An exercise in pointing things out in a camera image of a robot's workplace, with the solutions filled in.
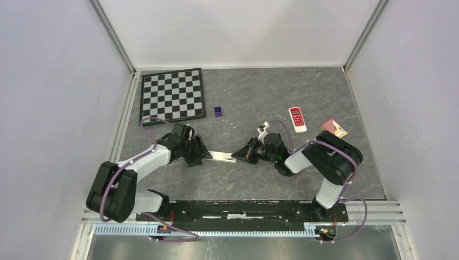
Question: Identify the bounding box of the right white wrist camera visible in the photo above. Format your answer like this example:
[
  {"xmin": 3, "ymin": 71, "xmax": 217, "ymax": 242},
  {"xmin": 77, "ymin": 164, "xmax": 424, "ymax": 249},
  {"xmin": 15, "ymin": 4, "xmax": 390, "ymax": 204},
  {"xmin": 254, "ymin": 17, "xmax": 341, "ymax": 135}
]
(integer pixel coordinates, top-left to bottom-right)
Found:
[{"xmin": 257, "ymin": 121, "xmax": 270, "ymax": 144}]

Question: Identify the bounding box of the white toothed cable duct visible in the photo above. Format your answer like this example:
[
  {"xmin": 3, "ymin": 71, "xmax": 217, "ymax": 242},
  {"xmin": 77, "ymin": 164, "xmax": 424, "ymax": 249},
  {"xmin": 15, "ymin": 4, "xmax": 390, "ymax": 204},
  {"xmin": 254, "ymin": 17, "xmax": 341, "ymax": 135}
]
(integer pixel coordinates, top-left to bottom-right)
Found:
[{"xmin": 94, "ymin": 223, "xmax": 319, "ymax": 238}]

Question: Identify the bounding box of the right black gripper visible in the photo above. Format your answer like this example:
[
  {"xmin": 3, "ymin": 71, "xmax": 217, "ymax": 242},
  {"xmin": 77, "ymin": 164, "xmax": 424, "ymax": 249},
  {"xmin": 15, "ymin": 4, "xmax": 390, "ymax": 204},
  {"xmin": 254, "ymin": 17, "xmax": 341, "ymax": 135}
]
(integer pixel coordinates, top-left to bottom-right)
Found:
[{"xmin": 231, "ymin": 137, "xmax": 277, "ymax": 165}]

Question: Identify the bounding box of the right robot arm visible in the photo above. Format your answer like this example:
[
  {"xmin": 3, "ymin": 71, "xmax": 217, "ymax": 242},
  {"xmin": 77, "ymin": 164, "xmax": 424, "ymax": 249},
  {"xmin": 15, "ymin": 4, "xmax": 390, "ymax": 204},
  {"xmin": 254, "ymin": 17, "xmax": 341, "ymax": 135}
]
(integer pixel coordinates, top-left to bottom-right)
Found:
[{"xmin": 231, "ymin": 131, "xmax": 364, "ymax": 221}]

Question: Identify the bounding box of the long white remote control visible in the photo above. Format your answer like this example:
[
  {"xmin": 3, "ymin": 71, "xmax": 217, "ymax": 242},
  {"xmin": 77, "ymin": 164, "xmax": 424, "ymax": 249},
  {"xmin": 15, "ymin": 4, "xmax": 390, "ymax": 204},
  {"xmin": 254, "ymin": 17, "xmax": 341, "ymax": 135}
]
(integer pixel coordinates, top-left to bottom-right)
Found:
[{"xmin": 209, "ymin": 151, "xmax": 237, "ymax": 164}]

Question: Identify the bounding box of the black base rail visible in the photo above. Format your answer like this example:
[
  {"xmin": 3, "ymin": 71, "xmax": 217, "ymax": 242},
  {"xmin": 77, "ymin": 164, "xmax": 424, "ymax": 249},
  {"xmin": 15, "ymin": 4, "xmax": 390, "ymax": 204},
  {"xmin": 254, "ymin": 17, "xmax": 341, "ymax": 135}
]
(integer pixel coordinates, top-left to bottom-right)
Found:
[{"xmin": 136, "ymin": 200, "xmax": 349, "ymax": 232}]

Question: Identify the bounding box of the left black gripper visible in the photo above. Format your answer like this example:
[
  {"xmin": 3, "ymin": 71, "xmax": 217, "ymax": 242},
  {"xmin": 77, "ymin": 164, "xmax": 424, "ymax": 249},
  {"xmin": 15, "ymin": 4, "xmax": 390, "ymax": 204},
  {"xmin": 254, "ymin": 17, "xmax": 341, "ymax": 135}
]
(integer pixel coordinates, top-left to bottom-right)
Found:
[{"xmin": 180, "ymin": 134, "xmax": 212, "ymax": 167}]

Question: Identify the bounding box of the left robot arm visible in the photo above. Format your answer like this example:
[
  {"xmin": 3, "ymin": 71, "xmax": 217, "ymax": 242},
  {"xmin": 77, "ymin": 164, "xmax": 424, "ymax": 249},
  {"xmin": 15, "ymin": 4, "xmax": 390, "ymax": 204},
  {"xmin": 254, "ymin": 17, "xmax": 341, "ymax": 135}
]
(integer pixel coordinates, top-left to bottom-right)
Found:
[{"xmin": 86, "ymin": 123, "xmax": 212, "ymax": 223}]

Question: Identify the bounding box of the purple cube block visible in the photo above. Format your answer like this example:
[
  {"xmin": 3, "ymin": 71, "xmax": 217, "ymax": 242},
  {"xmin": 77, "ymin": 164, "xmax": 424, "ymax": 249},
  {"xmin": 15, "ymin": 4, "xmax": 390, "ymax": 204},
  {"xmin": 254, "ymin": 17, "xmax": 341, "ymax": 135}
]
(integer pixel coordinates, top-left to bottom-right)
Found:
[{"xmin": 214, "ymin": 106, "xmax": 222, "ymax": 118}]

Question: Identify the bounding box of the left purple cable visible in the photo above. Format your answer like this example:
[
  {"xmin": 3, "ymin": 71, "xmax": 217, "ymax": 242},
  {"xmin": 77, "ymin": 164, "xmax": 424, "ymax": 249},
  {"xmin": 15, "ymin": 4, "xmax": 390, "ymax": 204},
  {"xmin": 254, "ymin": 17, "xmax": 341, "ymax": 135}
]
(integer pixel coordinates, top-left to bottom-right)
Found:
[{"xmin": 99, "ymin": 116, "xmax": 176, "ymax": 223}]

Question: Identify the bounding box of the black white chessboard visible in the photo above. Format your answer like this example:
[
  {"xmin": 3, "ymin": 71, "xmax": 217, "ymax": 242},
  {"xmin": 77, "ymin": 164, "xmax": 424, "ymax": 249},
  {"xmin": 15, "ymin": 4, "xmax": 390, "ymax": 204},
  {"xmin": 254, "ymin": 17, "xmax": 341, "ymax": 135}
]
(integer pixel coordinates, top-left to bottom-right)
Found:
[{"xmin": 139, "ymin": 68, "xmax": 207, "ymax": 125}]

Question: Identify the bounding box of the red white remote control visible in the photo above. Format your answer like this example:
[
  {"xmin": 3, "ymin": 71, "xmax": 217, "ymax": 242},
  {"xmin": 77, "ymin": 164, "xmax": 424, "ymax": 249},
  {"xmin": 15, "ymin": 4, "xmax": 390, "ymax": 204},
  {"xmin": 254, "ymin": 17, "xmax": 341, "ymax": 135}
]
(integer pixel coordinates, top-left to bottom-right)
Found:
[{"xmin": 288, "ymin": 107, "xmax": 307, "ymax": 133}]

